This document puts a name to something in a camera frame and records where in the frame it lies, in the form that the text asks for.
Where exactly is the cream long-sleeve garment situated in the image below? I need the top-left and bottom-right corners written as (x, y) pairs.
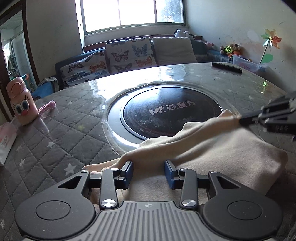
top-left (85, 110), bottom-right (288, 201)

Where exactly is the clear plastic storage box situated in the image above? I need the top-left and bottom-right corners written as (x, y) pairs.
top-left (232, 55), bottom-right (267, 74)

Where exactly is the black remote control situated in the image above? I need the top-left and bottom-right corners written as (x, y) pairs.
top-left (212, 62), bottom-right (242, 74)

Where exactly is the paper pinwheel flower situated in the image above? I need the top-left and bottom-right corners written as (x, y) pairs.
top-left (259, 29), bottom-right (282, 64)

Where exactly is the plush toy pile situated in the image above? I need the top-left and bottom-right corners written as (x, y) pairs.
top-left (220, 44), bottom-right (242, 58)

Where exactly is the dark blue sofa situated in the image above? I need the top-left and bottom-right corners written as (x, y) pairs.
top-left (54, 37), bottom-right (233, 90)

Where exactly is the blue blanket on sofa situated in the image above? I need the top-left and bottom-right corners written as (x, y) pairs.
top-left (32, 77), bottom-right (59, 100)

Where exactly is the pink cartoon water bottle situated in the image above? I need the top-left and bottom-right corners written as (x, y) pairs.
top-left (6, 77), bottom-right (39, 126)

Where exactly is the tissue box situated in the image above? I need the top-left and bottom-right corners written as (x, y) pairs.
top-left (0, 123), bottom-right (16, 166)

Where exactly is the left butterfly cushion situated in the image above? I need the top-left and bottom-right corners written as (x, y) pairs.
top-left (60, 50), bottom-right (110, 88)

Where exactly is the butterfly cushion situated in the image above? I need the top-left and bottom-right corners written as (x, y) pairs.
top-left (60, 50), bottom-right (110, 88)
top-left (105, 37), bottom-right (157, 74)

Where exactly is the plain beige cushion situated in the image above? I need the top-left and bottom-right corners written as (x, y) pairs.
top-left (152, 37), bottom-right (198, 66)

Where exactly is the white plush toy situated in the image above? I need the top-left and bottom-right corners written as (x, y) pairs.
top-left (174, 29), bottom-right (195, 40)

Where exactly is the right butterfly cushion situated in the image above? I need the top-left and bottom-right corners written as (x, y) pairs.
top-left (105, 37), bottom-right (157, 74)

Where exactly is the window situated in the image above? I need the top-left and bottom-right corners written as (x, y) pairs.
top-left (75, 0), bottom-right (186, 35)

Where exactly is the pink bottle strap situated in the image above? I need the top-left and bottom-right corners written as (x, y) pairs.
top-left (36, 99), bottom-right (57, 119)

